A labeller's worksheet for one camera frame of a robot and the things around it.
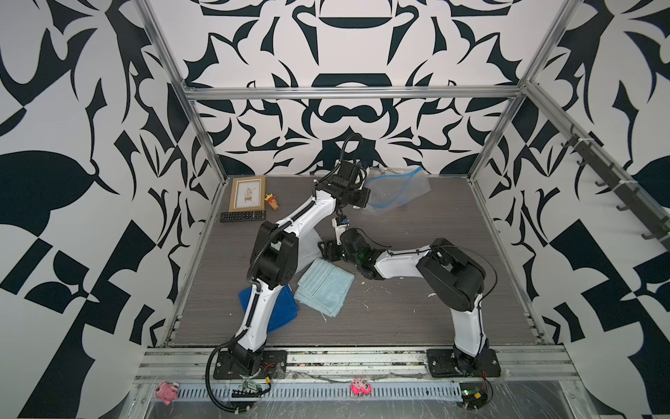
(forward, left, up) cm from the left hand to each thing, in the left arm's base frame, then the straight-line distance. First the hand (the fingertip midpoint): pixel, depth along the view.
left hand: (363, 189), depth 95 cm
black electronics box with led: (-60, -25, -17) cm, 67 cm away
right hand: (-14, +15, -10) cm, 23 cm away
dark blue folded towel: (-37, +27, -13) cm, 47 cm away
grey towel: (-17, +20, -13) cm, 29 cm away
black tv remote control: (0, +47, -14) cm, 49 cm away
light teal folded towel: (-30, +15, -14) cm, 36 cm away
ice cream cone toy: (+7, +36, -13) cm, 38 cm away
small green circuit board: (-56, +34, -14) cm, 68 cm away
